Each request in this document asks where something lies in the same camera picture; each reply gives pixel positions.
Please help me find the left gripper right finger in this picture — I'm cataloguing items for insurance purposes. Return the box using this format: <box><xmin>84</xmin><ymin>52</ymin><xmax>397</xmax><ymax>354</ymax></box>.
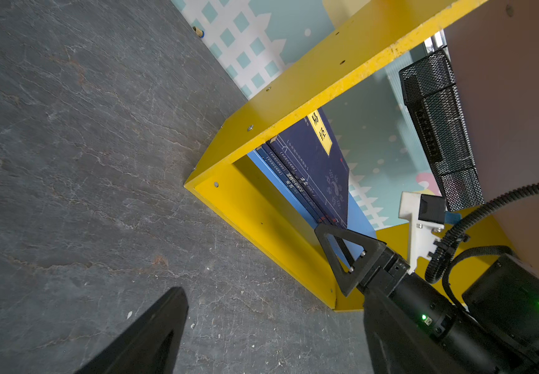
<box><xmin>363</xmin><ymin>291</ymin><xmax>466</xmax><ymax>373</ymax></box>

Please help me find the navy book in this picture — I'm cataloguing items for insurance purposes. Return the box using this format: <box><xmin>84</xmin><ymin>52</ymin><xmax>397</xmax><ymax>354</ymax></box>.
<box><xmin>264</xmin><ymin>108</ymin><xmax>349</xmax><ymax>228</ymax></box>
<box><xmin>255</xmin><ymin>144</ymin><xmax>326</xmax><ymax>224</ymax></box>

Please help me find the black mesh wire basket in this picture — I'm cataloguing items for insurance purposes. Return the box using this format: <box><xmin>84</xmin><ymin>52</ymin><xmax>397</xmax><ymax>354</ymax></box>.
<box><xmin>399</xmin><ymin>48</ymin><xmax>485</xmax><ymax>211</ymax></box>

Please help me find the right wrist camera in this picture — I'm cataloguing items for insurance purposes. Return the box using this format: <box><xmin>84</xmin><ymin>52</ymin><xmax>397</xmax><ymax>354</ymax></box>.
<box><xmin>399</xmin><ymin>192</ymin><xmax>461</xmax><ymax>274</ymax></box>

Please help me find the yellow pink blue bookshelf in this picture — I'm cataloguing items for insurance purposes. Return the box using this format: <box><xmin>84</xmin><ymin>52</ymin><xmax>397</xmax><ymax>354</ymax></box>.
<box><xmin>185</xmin><ymin>1</ymin><xmax>539</xmax><ymax>312</ymax></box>

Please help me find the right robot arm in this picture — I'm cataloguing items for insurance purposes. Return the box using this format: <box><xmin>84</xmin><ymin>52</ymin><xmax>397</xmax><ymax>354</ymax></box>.
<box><xmin>315</xmin><ymin>224</ymin><xmax>539</xmax><ymax>373</ymax></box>

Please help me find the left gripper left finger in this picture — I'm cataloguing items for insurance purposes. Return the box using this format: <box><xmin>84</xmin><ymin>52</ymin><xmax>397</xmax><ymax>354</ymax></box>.
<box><xmin>78</xmin><ymin>287</ymin><xmax>188</xmax><ymax>373</ymax></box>

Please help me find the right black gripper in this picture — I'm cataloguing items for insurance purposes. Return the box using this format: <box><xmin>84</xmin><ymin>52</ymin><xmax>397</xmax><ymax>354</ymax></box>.
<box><xmin>314</xmin><ymin>224</ymin><xmax>526</xmax><ymax>373</ymax></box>

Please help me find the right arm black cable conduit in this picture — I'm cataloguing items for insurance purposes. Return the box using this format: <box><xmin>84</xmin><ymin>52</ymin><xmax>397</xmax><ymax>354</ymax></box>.
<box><xmin>423</xmin><ymin>181</ymin><xmax>539</xmax><ymax>374</ymax></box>

